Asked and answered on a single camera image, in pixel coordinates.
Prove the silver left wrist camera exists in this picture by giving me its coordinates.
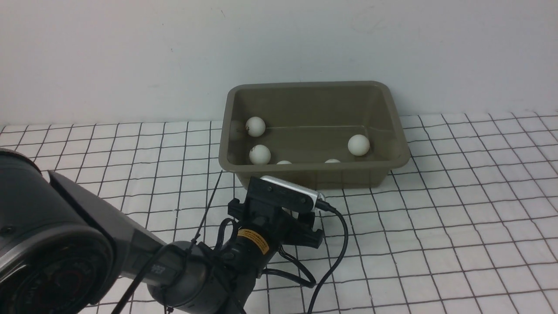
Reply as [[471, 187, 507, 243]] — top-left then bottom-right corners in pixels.
[[247, 176, 323, 213]]

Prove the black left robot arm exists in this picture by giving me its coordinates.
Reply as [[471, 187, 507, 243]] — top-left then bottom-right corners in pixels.
[[1, 149, 325, 314]]

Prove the plain white ball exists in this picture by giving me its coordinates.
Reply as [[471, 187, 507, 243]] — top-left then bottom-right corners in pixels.
[[245, 116, 266, 137], [248, 144, 272, 165]]

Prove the olive plastic storage bin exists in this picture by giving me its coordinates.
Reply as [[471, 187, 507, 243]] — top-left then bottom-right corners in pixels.
[[218, 80, 410, 190]]

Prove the white black-grid tablecloth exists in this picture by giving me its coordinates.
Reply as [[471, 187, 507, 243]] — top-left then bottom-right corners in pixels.
[[0, 113, 558, 314]]

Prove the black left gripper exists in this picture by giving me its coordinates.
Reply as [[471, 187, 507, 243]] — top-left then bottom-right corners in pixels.
[[218, 198, 324, 275]]

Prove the black cable tie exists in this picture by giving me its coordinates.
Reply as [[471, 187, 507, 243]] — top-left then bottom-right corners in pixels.
[[111, 171, 224, 314]]

